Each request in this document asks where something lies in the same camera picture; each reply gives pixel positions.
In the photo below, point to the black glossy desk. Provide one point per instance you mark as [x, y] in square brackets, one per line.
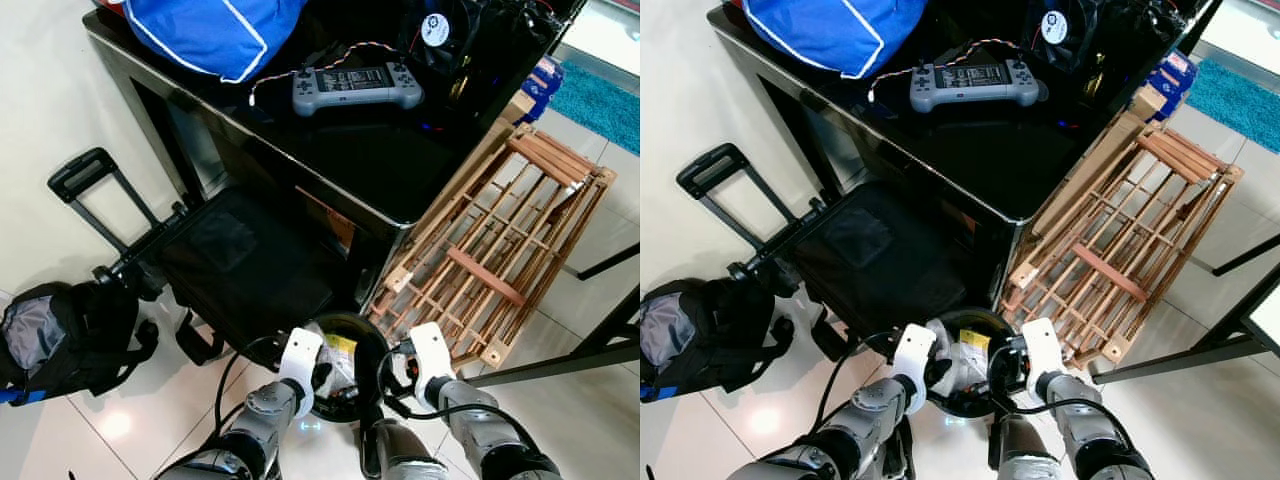
[990, 160]
[370, 165]

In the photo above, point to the black cooling fan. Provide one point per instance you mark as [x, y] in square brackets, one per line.
[440, 35]
[1058, 32]

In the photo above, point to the black trolley suitcase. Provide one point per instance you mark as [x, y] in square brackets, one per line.
[880, 260]
[250, 265]

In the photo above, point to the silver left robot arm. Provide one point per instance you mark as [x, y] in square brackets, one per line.
[262, 410]
[878, 405]

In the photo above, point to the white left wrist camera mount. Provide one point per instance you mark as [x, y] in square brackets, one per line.
[300, 365]
[912, 360]

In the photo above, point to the robot right leg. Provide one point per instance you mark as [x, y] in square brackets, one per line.
[405, 460]
[1020, 455]

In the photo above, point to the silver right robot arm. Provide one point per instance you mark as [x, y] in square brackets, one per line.
[1088, 402]
[475, 405]

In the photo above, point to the wooden folding rack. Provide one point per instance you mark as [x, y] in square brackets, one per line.
[1130, 245]
[500, 250]

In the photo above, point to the blue fabric bag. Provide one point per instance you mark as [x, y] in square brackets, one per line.
[830, 28]
[205, 30]

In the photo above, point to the black round rubbish bin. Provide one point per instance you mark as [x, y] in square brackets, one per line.
[368, 345]
[985, 325]

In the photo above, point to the white wrapper yellow label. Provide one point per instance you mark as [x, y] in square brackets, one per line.
[968, 352]
[340, 362]

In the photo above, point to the blue printed box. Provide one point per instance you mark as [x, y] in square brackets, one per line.
[1172, 80]
[545, 85]

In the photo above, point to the grey handheld controller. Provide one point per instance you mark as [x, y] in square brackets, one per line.
[975, 85]
[350, 88]

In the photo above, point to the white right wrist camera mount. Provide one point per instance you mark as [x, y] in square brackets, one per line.
[1044, 355]
[430, 360]

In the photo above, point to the teal rug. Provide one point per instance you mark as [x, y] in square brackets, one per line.
[1240, 100]
[600, 105]

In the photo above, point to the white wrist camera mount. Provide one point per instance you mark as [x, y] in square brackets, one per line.
[300, 365]
[430, 360]
[912, 360]
[1044, 355]

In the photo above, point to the small brown cardboard box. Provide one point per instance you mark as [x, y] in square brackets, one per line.
[1148, 103]
[516, 108]

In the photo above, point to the black backpack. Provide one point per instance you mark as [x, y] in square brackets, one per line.
[715, 340]
[80, 340]

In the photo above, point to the black metal stand leg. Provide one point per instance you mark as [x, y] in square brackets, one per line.
[1190, 355]
[560, 360]

